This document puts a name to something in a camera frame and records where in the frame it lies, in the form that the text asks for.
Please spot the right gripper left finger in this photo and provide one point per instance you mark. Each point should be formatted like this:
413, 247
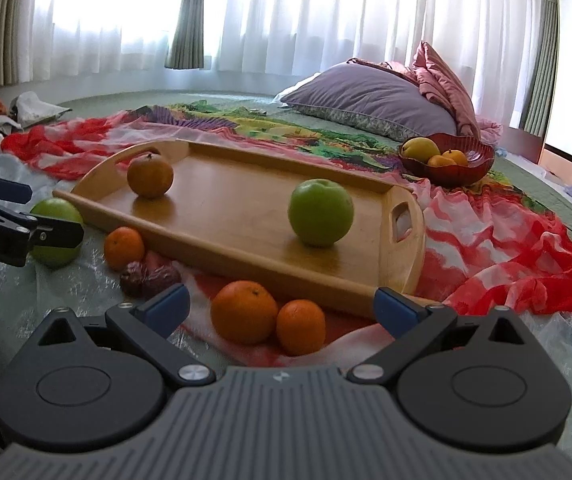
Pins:
144, 330

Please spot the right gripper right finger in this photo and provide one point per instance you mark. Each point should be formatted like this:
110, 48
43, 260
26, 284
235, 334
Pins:
415, 330

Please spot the green apple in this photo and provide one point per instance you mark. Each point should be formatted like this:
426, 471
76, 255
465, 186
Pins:
320, 212
56, 207

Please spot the dark red date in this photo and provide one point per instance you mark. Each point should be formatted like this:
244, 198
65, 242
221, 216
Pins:
160, 279
132, 279

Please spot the small orange tangerine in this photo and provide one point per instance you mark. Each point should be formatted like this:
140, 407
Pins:
123, 246

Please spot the medium orange tangerine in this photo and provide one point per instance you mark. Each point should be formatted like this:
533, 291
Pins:
244, 312

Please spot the large dull orange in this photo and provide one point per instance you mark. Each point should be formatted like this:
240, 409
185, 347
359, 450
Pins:
149, 176

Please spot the white cloth pile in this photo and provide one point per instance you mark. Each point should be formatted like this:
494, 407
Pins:
28, 110

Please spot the red white scarf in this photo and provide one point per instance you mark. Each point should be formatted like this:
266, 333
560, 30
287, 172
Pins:
482, 250

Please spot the wooden serving tray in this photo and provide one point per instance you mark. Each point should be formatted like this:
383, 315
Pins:
226, 213

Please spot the orange fruit in bowl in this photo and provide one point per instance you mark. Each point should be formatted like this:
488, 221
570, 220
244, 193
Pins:
457, 156

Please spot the colourful floral cloth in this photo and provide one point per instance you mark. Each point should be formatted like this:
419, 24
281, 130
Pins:
353, 150

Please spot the red fruit bowl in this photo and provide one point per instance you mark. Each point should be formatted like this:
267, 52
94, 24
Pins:
480, 160

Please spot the green drape middle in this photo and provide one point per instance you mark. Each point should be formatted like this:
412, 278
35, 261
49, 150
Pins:
186, 49

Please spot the purple pillow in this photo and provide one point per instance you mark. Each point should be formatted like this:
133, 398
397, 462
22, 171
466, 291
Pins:
372, 100

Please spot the green drape right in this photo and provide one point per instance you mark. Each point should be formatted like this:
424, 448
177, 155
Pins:
537, 109

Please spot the pink crumpled blanket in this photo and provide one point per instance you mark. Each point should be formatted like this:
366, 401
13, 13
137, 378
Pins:
438, 84

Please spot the white sheer curtain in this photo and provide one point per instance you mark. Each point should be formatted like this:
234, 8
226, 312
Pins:
490, 44

